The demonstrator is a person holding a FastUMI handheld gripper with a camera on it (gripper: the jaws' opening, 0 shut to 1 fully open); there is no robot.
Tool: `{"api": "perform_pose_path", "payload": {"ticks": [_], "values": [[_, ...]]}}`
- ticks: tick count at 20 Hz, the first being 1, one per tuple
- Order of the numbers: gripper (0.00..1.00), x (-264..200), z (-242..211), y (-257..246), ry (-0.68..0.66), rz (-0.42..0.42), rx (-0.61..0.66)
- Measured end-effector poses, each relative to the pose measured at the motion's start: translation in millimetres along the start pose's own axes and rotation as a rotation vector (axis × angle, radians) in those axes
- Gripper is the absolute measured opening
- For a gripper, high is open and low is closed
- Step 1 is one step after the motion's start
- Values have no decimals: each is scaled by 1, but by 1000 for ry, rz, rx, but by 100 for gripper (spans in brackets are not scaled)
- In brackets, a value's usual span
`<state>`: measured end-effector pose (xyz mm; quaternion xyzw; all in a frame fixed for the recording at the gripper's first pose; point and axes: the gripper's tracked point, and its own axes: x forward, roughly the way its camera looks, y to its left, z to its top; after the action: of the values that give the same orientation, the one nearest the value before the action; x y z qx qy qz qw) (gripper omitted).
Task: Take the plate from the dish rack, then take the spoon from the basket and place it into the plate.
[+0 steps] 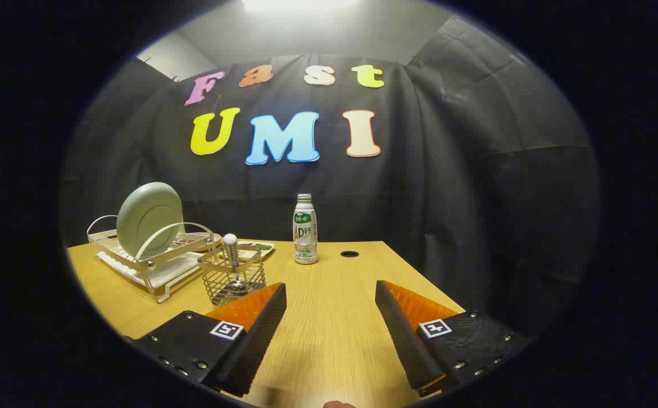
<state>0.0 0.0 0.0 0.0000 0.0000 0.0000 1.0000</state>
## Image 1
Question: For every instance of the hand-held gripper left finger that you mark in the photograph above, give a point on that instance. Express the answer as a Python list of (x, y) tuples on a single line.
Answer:
[(260, 334)]

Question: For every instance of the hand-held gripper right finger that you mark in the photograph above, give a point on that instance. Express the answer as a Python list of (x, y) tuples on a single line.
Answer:
[(405, 340)]

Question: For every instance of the pale green plate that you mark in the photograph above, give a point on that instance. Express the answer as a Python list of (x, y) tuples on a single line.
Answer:
[(147, 221)]

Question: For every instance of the white divided tray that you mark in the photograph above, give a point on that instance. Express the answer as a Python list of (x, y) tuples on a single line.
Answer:
[(260, 247)]

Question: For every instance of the black table grommet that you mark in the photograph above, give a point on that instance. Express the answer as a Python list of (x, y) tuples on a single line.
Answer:
[(349, 254)]

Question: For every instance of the white drip tray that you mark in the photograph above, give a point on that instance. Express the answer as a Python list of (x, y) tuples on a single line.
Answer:
[(167, 275)]

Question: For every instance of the white green drink bottle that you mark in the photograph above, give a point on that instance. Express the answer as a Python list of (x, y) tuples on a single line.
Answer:
[(305, 226)]

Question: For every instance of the black backdrop cloth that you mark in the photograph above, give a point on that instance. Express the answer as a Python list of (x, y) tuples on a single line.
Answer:
[(448, 198)]

